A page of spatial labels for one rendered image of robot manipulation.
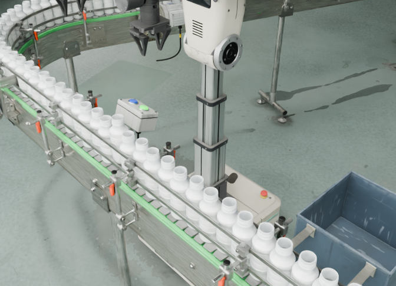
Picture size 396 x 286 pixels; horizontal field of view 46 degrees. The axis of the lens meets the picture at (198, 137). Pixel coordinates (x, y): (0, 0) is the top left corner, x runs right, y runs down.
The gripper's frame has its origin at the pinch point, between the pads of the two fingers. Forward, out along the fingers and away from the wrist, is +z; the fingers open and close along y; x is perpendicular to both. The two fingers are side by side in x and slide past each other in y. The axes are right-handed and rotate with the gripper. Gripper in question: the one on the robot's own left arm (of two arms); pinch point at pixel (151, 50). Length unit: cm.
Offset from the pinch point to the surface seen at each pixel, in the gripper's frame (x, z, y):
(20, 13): 120, 25, 9
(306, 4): 76, 49, 192
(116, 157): -1.6, 31.4, -17.1
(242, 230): -55, 23, -16
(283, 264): -67, 24, -16
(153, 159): -19.7, 22.2, -15.8
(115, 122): -1.4, 18.5, -15.9
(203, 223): -42, 30, -17
